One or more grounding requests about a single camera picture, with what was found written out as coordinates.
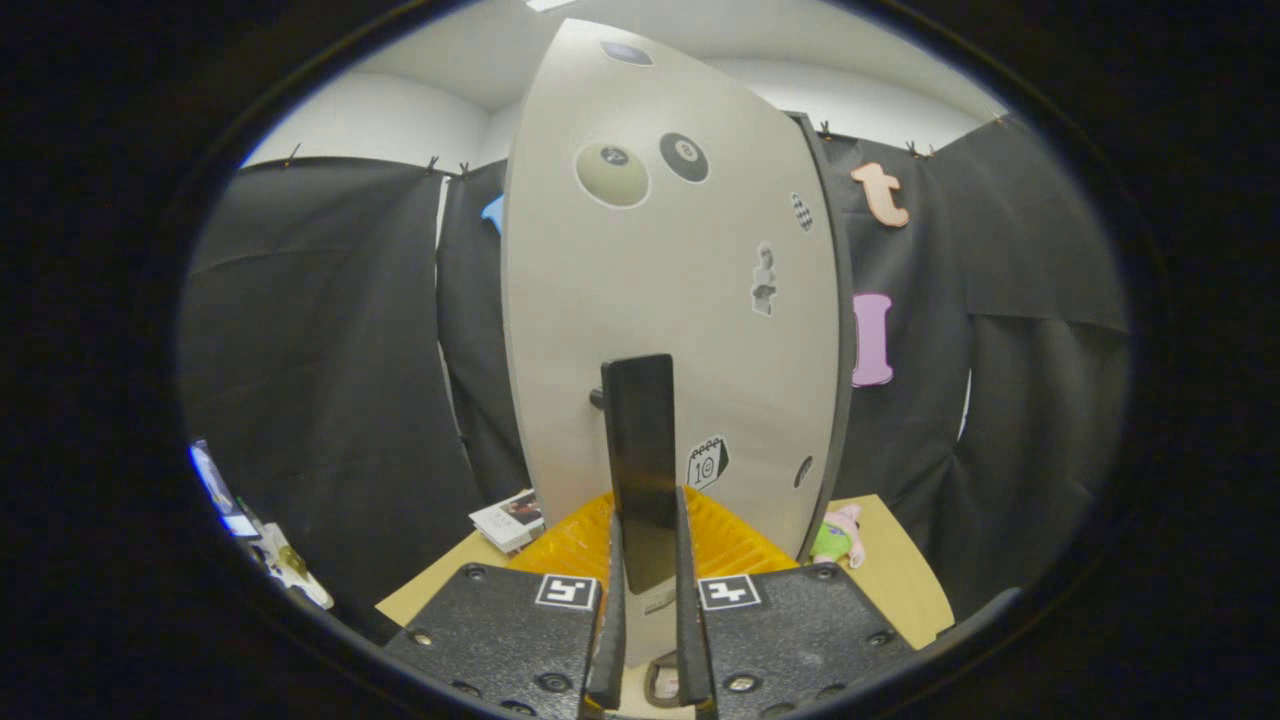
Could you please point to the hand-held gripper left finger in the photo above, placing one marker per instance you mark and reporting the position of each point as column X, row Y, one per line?
column 610, row 650

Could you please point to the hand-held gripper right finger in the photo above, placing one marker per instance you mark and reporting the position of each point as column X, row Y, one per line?
column 690, row 640

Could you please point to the brown fuzzy shoe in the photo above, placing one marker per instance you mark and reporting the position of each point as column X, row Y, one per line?
column 665, row 685

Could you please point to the grey shoe cabinet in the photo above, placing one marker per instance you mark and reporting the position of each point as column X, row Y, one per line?
column 848, row 330

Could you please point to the beige shoe cabinet door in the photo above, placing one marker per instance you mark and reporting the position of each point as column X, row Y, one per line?
column 650, row 270

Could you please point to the white and black book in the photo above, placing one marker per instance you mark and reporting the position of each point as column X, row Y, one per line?
column 510, row 518

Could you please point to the green and pink plush toy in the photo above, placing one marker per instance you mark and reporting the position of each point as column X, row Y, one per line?
column 838, row 538

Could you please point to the pale cluttered items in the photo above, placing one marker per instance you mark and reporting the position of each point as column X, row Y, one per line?
column 290, row 570

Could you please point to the black backdrop cloth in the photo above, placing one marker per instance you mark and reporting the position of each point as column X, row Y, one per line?
column 320, row 350

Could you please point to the large ceiling light panel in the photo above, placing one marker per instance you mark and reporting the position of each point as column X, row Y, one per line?
column 550, row 3

